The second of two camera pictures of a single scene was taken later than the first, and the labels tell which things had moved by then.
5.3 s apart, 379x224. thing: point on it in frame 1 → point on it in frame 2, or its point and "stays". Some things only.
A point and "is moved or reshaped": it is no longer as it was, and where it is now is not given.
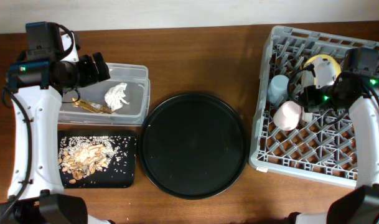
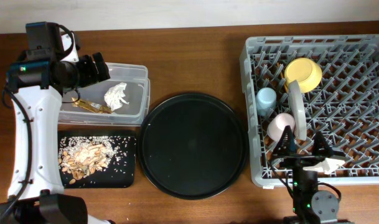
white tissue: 114,96 stays
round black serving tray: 193,145 stays
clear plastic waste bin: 123,99 stays
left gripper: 92,75 stays
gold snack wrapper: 93,106 stays
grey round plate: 307,116 → 298,109
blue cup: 277,89 → 266,101
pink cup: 286,117 → 277,125
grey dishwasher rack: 315,150 is moved or reshaped
